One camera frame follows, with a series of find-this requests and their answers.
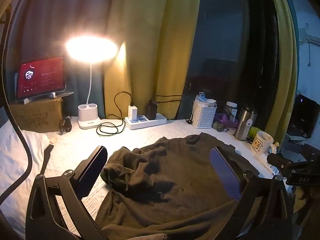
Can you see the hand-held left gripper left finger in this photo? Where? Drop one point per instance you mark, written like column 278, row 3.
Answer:
column 92, row 168

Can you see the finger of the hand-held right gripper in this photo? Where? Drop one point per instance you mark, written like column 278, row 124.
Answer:
column 280, row 162

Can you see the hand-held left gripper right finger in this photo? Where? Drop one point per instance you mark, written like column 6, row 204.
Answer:
column 225, row 175

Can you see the dark brown shirt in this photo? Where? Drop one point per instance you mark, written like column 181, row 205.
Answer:
column 175, row 180

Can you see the white textured table cloth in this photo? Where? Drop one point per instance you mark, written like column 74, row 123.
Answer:
column 75, row 150

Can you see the white mug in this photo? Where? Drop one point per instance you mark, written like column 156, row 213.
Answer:
column 260, row 143

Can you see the yellow-green object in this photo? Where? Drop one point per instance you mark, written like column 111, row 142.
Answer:
column 255, row 131

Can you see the white desk lamp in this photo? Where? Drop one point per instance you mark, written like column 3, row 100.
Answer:
column 88, row 120

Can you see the grey fuzzy ball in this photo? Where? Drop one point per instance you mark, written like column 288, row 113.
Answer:
column 218, row 127

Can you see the purple soft toy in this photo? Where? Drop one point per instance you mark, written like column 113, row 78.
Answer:
column 228, row 123

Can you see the steel tumbler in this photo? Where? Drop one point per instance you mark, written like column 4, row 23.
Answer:
column 243, row 125

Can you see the black monitor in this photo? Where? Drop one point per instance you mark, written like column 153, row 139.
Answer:
column 303, row 115

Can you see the white plastic basket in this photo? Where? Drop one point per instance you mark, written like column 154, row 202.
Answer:
column 203, row 116

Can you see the white charger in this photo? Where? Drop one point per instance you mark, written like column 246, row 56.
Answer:
column 132, row 112

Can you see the jar with white lid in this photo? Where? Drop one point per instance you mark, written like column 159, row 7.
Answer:
column 231, row 105

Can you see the cardboard box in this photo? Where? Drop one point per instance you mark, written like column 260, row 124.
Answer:
column 37, row 116

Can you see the clear tablet stand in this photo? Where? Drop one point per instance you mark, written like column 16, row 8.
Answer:
column 63, row 94

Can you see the white power strip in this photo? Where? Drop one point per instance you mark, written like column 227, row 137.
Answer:
column 155, row 120

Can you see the white crumpled sheet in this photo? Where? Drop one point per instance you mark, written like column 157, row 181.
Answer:
column 15, row 150

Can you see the small white blue packets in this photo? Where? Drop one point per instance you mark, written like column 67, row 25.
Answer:
column 203, row 98

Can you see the black charger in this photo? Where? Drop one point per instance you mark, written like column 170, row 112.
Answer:
column 151, row 111

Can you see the red screen tablet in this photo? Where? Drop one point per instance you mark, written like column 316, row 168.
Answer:
column 40, row 77

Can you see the yellow curtain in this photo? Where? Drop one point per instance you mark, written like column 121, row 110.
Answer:
column 285, row 55
column 155, row 42

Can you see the dark window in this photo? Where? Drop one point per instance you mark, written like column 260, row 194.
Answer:
column 225, row 42

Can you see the grey curtain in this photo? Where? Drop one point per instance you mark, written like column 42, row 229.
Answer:
column 62, row 12

